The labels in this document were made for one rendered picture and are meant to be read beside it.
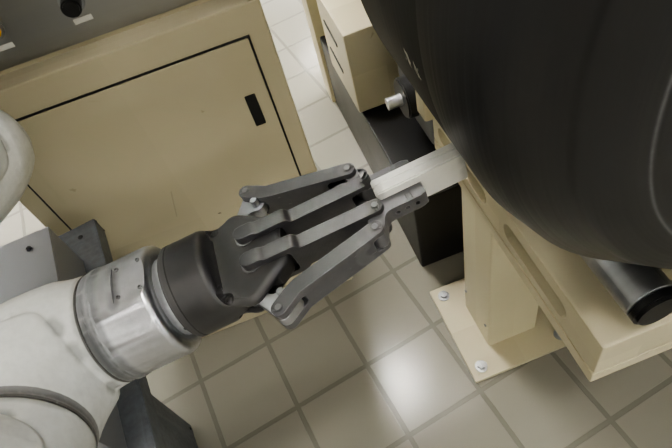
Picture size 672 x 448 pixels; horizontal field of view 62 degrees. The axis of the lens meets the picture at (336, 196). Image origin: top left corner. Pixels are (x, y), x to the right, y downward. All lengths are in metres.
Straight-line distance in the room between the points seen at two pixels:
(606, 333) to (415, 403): 0.92
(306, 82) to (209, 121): 1.20
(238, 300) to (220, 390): 1.17
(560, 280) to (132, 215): 0.88
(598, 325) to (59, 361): 0.44
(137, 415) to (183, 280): 0.47
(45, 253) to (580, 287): 0.74
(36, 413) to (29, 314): 0.08
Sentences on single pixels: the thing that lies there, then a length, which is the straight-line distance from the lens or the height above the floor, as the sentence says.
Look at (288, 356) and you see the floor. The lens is 1.54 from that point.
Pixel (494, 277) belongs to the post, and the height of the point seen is 0.34.
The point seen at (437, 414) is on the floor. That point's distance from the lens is 1.42.
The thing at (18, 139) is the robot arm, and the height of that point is 0.92.
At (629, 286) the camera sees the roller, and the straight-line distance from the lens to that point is 0.52.
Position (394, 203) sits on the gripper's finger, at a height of 1.04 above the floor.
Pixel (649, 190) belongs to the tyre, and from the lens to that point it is 0.33.
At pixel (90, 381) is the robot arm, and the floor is 1.02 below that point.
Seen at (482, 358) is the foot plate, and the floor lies 0.01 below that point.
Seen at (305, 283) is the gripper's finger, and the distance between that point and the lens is 0.39.
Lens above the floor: 1.36
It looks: 49 degrees down
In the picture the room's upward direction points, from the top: 17 degrees counter-clockwise
